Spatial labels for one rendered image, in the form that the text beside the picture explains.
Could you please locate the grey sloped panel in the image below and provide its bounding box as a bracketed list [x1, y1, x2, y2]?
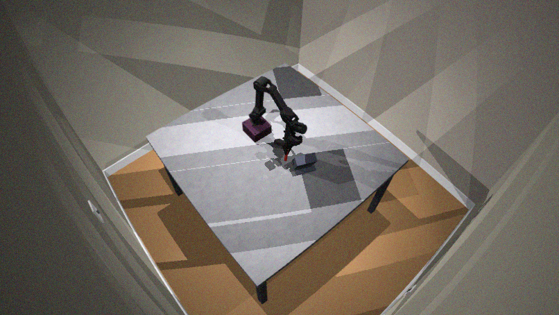
[291, 153, 317, 175]

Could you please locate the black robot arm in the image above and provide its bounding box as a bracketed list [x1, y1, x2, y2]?
[248, 76, 307, 146]

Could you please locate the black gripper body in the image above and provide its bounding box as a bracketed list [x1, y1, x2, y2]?
[274, 129, 296, 146]

